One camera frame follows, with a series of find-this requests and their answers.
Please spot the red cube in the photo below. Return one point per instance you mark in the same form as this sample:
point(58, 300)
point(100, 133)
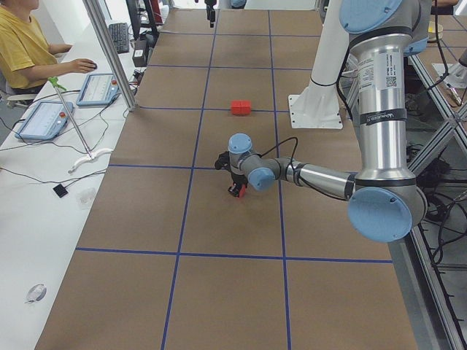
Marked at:
point(237, 192)
point(237, 107)
point(245, 107)

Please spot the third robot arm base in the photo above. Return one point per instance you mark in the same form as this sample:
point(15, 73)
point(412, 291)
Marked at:
point(451, 75)

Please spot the black power adapter box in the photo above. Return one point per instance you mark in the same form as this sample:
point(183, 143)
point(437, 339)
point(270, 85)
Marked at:
point(140, 53)

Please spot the black keyboard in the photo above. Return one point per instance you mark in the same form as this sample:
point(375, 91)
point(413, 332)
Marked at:
point(119, 35)

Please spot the brown paper table mat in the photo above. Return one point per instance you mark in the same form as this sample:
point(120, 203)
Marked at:
point(168, 259)

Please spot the far blue teach pendant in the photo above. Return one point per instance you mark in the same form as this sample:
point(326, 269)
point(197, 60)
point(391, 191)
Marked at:
point(98, 89)

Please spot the blue teach pendant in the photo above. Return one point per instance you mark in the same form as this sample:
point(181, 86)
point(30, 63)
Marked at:
point(98, 89)
point(44, 122)

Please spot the small black square pad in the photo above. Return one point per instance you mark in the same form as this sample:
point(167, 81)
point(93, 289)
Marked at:
point(60, 190)

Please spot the person in yellow shirt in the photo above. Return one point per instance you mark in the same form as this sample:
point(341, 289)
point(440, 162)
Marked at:
point(27, 58)

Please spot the near blue teach pendant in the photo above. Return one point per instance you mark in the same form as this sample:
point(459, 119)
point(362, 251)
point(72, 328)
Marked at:
point(44, 122)

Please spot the clear tape roll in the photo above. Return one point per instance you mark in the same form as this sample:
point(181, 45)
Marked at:
point(36, 293)

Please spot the aluminium frame post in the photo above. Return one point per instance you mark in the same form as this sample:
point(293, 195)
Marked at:
point(99, 24)

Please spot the grabber stick with white handle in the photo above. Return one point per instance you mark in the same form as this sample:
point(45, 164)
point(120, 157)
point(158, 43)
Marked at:
point(90, 155)

